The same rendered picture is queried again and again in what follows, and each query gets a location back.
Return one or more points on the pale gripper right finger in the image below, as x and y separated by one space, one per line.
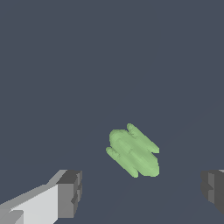
215 189

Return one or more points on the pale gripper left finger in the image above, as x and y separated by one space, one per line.
43 201

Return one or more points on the green ribbed object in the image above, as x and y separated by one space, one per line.
132 150

